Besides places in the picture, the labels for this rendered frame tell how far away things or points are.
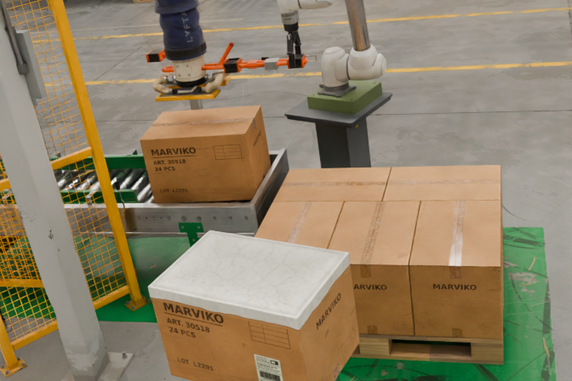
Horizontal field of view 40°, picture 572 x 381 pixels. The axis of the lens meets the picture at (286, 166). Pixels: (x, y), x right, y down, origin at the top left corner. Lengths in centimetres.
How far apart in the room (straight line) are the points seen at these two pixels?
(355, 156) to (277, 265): 222
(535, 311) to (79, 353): 228
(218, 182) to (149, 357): 99
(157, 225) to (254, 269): 167
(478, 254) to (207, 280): 137
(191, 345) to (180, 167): 163
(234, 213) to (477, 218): 126
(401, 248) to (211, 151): 118
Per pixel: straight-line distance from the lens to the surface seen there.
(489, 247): 366
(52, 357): 445
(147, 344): 430
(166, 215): 432
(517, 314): 416
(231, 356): 278
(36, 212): 366
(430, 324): 374
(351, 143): 483
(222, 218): 420
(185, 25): 409
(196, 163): 425
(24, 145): 352
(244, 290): 267
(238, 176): 422
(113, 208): 431
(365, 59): 462
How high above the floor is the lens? 249
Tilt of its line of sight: 25 degrees down
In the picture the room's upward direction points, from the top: 9 degrees counter-clockwise
